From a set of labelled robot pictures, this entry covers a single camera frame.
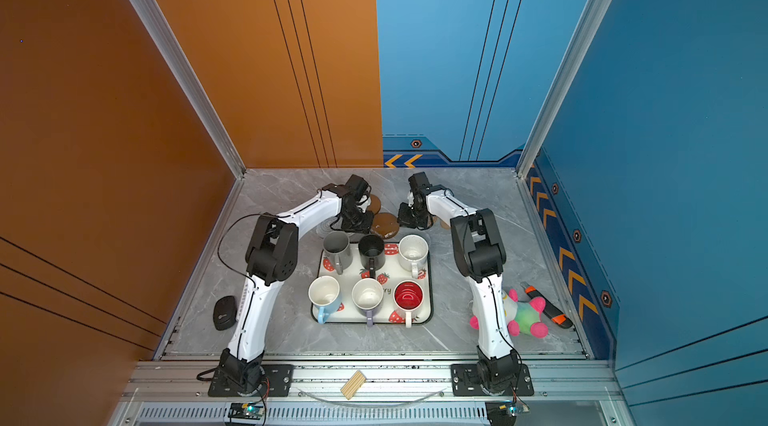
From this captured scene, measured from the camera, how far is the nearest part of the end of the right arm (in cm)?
81

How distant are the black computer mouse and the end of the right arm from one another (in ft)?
1.81

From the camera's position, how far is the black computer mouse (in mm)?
827
